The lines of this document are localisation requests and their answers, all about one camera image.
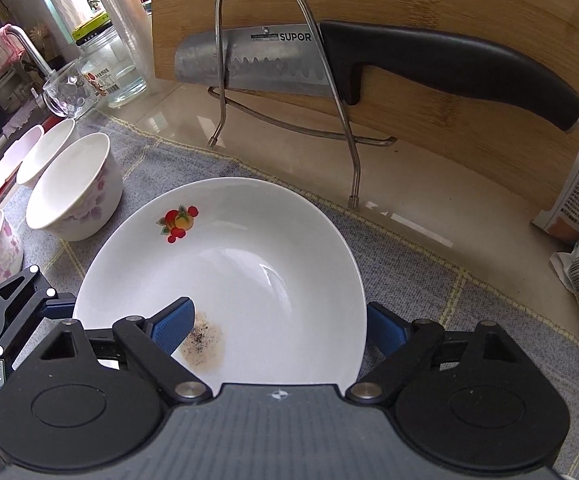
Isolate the metal wire knife rack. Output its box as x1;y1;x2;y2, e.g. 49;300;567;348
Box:
207;0;399;208

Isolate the grey teal checked dish cloth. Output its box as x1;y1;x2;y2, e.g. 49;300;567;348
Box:
0;110;579;480

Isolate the metal faucet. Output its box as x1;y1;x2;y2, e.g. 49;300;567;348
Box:
4;25;50;86

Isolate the short clear plastic bag roll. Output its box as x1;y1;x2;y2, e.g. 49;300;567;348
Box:
48;0;93;36

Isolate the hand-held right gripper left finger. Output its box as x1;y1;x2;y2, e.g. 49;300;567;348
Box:
40;297;209;403

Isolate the white strainer basket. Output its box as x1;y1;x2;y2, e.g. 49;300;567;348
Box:
0;125;45;201

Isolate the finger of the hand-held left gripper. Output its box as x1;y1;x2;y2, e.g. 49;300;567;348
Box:
0;266;78;350

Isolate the white floral plate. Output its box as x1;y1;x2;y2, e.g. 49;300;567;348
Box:
72;177;367;396

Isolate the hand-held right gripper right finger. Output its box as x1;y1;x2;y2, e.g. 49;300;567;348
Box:
345;302;520;403

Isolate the black-handled kitchen knife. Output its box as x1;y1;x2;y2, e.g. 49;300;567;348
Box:
174;20;579;134

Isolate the pink cloth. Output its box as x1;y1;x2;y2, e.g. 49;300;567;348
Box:
0;27;25;76

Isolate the clear glass mug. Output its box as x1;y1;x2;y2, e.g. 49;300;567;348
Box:
43;57;106;122

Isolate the glass jar with green lid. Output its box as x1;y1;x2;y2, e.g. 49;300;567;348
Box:
72;10;149;109

